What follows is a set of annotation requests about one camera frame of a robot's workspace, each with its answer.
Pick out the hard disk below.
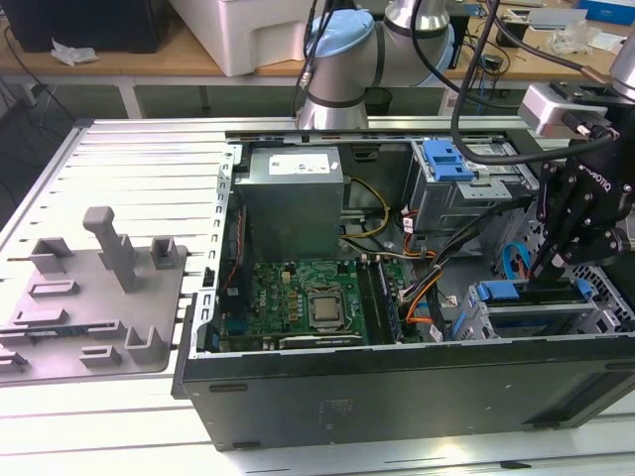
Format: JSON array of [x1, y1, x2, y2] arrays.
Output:
[[450, 279, 594, 341]]

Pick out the grey parts rack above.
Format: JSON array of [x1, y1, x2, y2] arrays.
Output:
[[0, 206, 190, 386]]

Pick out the blue cardboard box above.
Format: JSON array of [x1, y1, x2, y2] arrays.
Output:
[[577, 0, 635, 24]]

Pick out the wooden desk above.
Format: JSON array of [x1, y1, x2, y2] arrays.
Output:
[[0, 4, 635, 120]]

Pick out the blue plastic drive latch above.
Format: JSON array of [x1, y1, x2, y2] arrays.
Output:
[[421, 140, 472, 183]]

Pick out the black bin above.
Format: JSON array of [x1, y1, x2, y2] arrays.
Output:
[[365, 87, 393, 118]]

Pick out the grey power supply unit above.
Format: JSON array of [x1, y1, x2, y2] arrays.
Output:
[[232, 146, 346, 262]]

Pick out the black wire bundle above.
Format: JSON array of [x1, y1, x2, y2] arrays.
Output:
[[399, 195, 535, 303]]

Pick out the white flat box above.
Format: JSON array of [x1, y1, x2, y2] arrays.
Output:
[[525, 7, 587, 31]]

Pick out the black camera cable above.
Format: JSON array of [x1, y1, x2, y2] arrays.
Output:
[[448, 0, 614, 165]]

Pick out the black open PC case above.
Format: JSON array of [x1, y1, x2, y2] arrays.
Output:
[[171, 126, 635, 452]]

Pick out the blue data wire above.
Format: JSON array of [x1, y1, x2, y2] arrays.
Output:
[[501, 243, 536, 285]]

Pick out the large black box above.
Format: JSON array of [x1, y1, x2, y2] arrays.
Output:
[[0, 0, 170, 55]]

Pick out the green motherboard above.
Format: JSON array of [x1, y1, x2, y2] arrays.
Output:
[[217, 257, 413, 348]]

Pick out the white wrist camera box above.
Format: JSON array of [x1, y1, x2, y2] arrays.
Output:
[[518, 81, 621, 138]]

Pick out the crumpled white paper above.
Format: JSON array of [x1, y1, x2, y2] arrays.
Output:
[[49, 39, 100, 68]]

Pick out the grey arm base cable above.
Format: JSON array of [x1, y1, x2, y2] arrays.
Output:
[[292, 0, 338, 120]]

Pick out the orange data wire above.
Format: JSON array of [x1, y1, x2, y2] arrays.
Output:
[[404, 292, 438, 326]]

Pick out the silver CPU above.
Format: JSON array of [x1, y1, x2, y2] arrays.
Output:
[[310, 295, 344, 322]]

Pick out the RAM stick on rack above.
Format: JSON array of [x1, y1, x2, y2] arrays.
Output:
[[19, 325, 85, 341]]

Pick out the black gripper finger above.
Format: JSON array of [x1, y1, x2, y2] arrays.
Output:
[[530, 160, 579, 280], [543, 212, 632, 285]]

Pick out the large metal drive cage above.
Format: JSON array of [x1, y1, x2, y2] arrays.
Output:
[[404, 140, 542, 237]]

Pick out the small black box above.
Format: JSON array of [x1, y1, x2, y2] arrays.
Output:
[[495, 17, 530, 50]]

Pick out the installed RAM stick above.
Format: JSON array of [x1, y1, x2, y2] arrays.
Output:
[[372, 256, 403, 344]]

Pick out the large white box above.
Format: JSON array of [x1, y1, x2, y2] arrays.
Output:
[[171, 0, 323, 78]]

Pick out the black graphics card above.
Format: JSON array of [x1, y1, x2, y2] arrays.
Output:
[[277, 332, 366, 351]]

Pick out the metal disk bay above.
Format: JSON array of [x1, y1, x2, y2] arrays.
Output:
[[453, 277, 635, 343]]

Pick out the clear plastic bag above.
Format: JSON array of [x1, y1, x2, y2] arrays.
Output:
[[548, 22, 597, 56]]

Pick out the yellow black power wires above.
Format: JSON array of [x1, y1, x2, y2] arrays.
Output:
[[339, 177, 391, 247]]

